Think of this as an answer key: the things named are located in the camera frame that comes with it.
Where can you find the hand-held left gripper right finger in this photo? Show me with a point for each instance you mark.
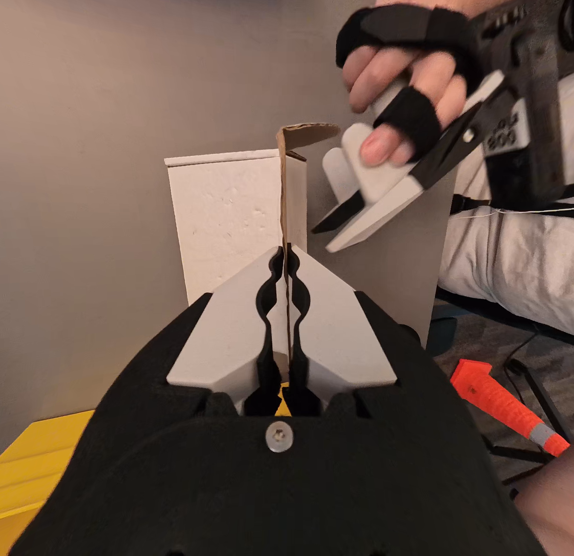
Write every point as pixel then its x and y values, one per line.
pixel 341 331

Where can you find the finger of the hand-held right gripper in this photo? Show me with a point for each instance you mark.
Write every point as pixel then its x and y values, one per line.
pixel 338 174
pixel 394 206

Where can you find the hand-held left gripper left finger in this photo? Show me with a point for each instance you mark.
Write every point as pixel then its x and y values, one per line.
pixel 224 331

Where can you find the white cardboard mailer box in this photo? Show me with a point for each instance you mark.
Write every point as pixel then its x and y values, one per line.
pixel 224 206

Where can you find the person's left forearm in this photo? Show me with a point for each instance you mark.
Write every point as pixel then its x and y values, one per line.
pixel 551 511

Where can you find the person's right hand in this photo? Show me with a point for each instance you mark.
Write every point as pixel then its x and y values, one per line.
pixel 370 78

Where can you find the orange traffic cone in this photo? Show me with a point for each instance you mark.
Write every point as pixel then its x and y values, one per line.
pixel 493 399

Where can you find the yellow plastic bin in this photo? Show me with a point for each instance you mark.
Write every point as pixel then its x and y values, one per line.
pixel 36 466

